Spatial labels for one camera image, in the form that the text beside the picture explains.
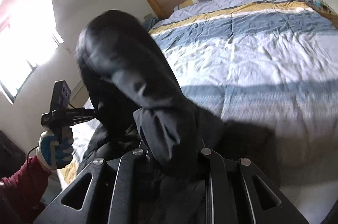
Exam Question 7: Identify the dark cloth beside bed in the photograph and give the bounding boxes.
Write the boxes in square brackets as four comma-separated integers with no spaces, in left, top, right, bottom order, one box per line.
[142,17,160,31]

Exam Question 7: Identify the wall radiator cover panels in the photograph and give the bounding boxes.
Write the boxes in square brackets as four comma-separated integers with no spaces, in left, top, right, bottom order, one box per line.
[68,81,89,109]

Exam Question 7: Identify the items on nightstand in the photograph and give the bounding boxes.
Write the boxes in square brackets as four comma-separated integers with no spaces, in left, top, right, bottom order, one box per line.
[304,0,337,15]

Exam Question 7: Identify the striped duvet on bed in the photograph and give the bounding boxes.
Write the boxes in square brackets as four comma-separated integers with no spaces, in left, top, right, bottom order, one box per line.
[56,0,338,224]

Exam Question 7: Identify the black puffer coat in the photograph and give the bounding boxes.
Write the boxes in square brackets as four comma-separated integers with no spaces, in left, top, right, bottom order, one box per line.
[76,10,280,223]

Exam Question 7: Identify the wooden nightstand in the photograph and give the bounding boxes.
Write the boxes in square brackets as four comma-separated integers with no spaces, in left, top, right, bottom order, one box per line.
[313,7,338,29]

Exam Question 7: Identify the left hand blue white glove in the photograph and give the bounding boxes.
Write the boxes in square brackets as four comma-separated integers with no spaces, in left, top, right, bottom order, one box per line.
[35,128,74,172]

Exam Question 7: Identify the bright window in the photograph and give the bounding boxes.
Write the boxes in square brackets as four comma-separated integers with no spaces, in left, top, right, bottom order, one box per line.
[1,0,64,103]

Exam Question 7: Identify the red sleeve left forearm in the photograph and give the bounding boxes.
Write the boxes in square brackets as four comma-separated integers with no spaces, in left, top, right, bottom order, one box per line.
[1,156,52,223]

